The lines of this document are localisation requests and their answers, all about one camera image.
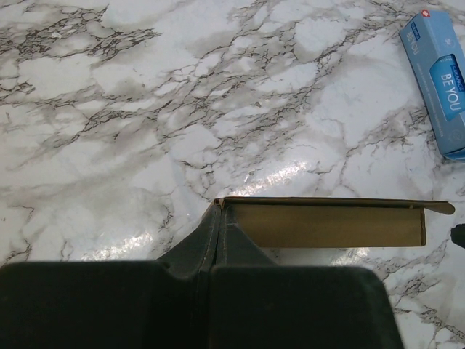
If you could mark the brown cardboard paper box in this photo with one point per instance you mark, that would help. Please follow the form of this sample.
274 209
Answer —
296 222

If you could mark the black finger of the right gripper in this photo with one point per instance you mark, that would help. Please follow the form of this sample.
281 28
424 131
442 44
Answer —
457 235

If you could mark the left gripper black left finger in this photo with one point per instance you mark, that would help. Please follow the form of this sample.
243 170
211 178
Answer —
195 253

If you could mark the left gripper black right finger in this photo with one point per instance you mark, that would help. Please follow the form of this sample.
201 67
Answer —
234 246

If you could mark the blue rectangular pack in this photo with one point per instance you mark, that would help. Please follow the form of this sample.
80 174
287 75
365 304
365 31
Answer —
437 60

